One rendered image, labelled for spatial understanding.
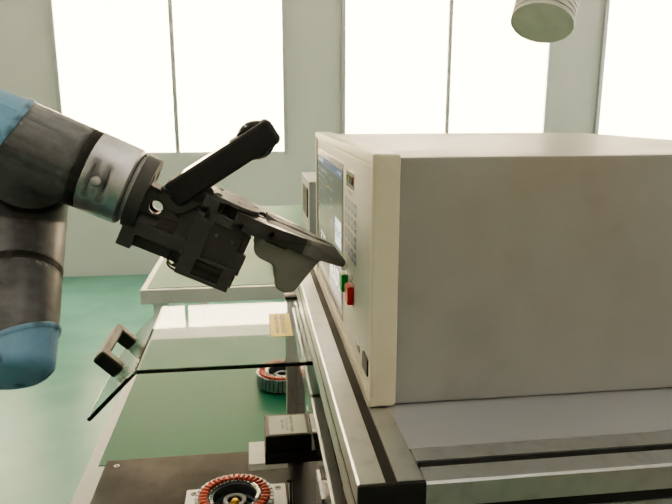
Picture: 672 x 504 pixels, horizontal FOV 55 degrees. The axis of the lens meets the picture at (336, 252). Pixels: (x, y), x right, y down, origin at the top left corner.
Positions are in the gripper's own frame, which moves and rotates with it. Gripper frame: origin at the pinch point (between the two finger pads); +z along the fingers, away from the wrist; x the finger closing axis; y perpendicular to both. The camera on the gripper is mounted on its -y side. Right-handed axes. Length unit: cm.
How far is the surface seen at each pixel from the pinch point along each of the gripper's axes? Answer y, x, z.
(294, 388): 30, -39, 12
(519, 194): -12.1, 14.5, 8.2
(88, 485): 57, -37, -13
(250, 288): 46, -153, 11
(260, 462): 33.4, -17.7, 6.8
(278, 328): 15.5, -19.6, 1.5
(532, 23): -60, -107, 45
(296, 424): 27.6, -20.2, 9.7
